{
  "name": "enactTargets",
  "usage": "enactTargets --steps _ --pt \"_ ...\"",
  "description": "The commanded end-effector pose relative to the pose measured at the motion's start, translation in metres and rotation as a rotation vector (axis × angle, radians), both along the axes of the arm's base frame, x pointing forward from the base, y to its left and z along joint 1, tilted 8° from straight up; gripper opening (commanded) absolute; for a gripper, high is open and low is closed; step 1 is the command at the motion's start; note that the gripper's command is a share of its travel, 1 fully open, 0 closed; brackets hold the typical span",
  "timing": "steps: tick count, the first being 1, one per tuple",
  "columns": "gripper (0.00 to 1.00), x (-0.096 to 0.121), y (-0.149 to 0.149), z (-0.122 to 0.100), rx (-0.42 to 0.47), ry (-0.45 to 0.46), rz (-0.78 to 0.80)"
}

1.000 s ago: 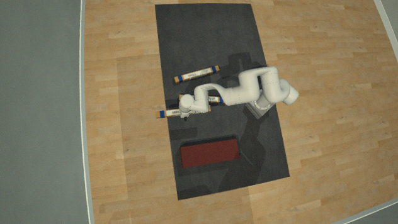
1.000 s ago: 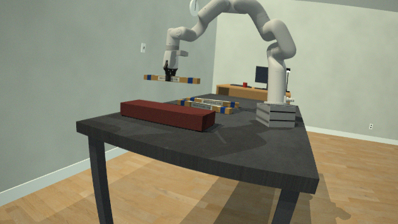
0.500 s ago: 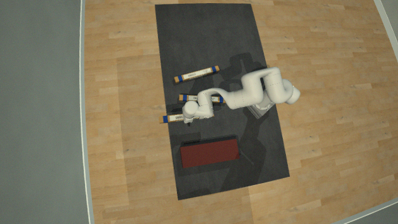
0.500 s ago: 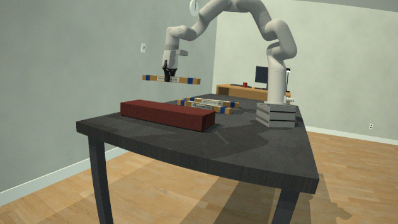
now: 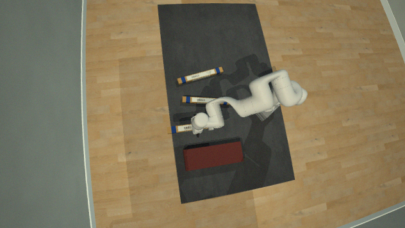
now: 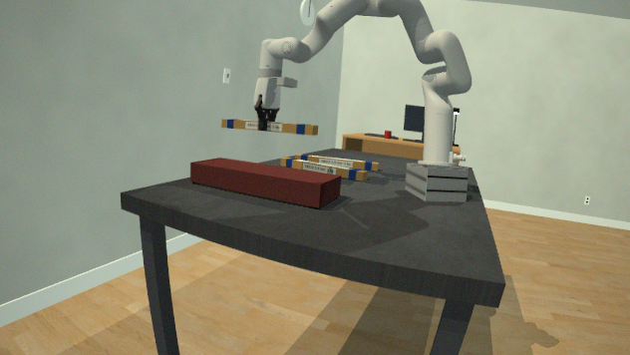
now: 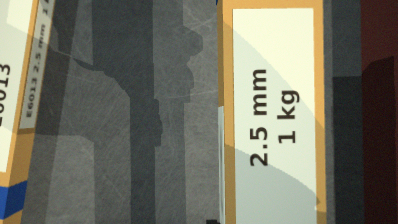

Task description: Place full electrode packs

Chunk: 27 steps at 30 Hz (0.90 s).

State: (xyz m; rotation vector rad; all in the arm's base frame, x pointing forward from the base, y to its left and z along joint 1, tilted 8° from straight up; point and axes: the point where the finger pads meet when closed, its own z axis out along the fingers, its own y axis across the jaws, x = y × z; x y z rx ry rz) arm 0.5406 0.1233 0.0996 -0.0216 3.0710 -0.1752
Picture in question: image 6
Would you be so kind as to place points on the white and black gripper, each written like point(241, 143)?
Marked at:
point(267, 94)

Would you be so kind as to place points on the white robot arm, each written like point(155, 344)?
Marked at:
point(430, 47)

